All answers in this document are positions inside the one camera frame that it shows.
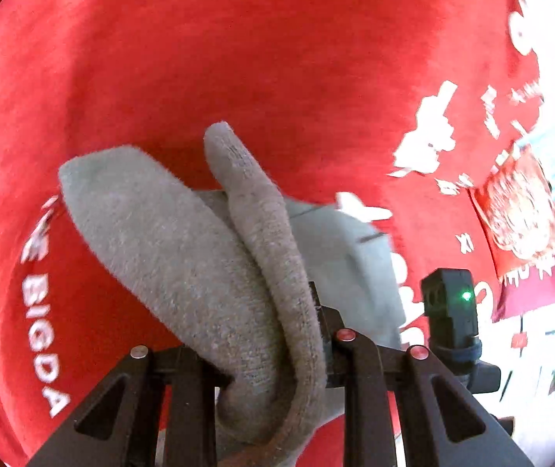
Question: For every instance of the red paper decoration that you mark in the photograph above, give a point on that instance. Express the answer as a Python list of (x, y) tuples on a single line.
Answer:
[(516, 210)]

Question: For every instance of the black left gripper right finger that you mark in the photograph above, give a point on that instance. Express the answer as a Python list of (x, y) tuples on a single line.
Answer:
[(382, 405)]

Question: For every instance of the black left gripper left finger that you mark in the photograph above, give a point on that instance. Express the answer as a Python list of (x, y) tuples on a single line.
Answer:
[(149, 399)]

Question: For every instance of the red blanket with white print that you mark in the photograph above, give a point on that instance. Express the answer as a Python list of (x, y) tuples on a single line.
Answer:
[(404, 104)]

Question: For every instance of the grey knit garment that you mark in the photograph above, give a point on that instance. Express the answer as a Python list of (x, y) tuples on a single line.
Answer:
[(236, 274)]

